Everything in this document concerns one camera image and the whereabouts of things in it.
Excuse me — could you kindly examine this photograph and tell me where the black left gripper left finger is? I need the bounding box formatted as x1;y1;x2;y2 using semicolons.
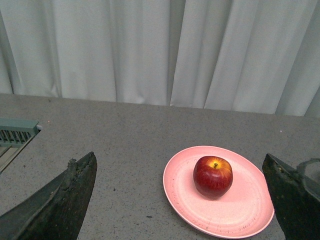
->
0;152;97;240

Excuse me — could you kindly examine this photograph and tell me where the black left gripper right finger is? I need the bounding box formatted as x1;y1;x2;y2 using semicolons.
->
262;153;320;240

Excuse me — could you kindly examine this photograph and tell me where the red apple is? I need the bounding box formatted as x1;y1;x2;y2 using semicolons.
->
193;155;234;199

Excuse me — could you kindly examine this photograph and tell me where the green dish rack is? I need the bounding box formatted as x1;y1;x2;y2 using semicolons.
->
0;118;43;173

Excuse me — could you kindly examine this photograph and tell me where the white curtain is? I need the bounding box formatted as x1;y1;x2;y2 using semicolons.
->
0;0;320;117

